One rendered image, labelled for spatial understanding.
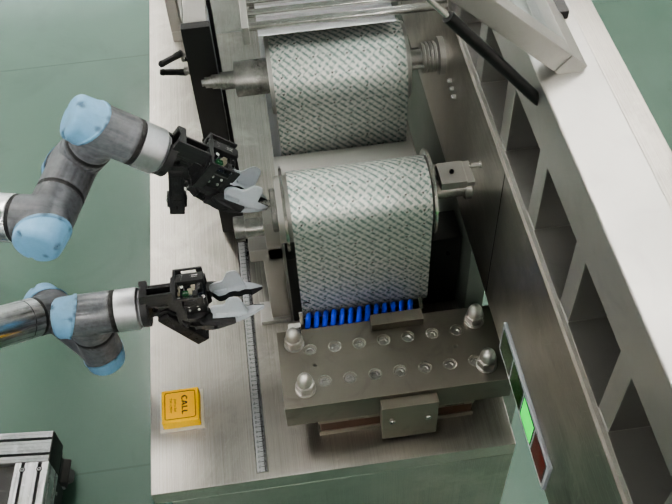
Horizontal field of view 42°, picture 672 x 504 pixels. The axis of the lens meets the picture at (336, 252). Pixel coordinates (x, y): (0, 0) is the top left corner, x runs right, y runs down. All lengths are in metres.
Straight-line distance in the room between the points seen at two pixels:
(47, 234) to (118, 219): 1.94
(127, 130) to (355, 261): 0.45
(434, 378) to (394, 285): 0.19
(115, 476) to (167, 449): 1.04
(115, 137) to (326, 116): 0.42
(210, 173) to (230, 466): 0.55
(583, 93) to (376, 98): 0.57
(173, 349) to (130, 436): 1.00
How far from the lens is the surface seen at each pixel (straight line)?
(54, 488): 2.57
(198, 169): 1.44
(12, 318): 1.67
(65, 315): 1.59
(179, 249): 1.94
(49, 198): 1.38
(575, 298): 1.10
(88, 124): 1.36
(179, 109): 2.26
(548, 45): 1.11
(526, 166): 1.30
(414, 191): 1.47
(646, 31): 4.08
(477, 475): 1.76
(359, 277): 1.58
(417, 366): 1.58
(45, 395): 2.91
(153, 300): 1.56
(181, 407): 1.69
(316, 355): 1.59
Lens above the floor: 2.37
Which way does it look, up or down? 51 degrees down
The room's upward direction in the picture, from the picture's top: 3 degrees counter-clockwise
